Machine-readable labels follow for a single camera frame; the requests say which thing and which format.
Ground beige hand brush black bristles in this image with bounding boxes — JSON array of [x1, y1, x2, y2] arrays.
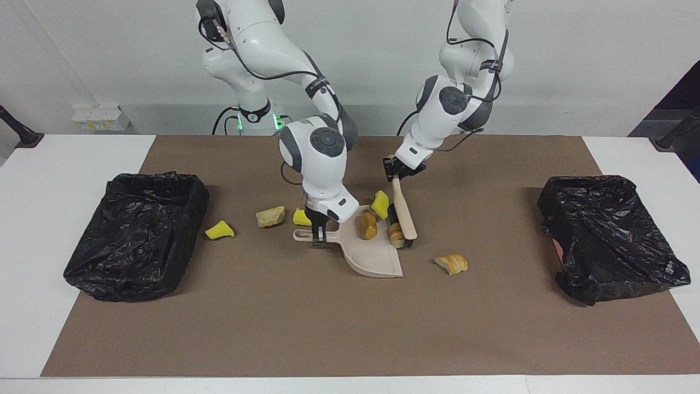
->
[[390, 176, 418, 250]]

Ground yellow green scrub sponge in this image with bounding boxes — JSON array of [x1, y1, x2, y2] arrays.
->
[[371, 190, 390, 220]]

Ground beige plastic dustpan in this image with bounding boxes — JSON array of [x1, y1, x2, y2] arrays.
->
[[293, 205, 405, 279]]

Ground black base cable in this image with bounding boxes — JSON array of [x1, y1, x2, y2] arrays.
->
[[397, 109, 419, 136], [212, 106, 239, 136]]

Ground right black bag bin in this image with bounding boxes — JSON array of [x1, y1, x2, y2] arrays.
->
[[63, 171, 211, 303]]

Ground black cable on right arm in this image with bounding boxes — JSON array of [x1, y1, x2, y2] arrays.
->
[[197, 10, 352, 188]]

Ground black trash bag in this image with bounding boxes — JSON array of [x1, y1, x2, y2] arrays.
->
[[537, 175, 691, 306]]

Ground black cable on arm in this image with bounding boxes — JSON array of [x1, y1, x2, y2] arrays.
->
[[437, 0, 510, 154], [197, 10, 352, 188]]

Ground pale toast bread chunk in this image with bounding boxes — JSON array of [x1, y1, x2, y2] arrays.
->
[[255, 206, 287, 228]]

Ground white wall socket box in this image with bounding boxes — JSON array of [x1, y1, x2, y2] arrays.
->
[[71, 105, 132, 132]]

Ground black stand leg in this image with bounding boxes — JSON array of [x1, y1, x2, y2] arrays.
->
[[0, 105, 45, 149], [649, 107, 700, 153]]

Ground brown oblong bread roll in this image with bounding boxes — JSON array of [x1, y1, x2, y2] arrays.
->
[[358, 212, 378, 241]]

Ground small yellow sponge wedge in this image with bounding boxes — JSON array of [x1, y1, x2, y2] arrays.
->
[[205, 220, 235, 240]]

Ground brown table mat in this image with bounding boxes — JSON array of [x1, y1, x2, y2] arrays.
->
[[41, 135, 700, 378]]

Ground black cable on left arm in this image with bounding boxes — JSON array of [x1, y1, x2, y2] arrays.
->
[[437, 0, 510, 154]]

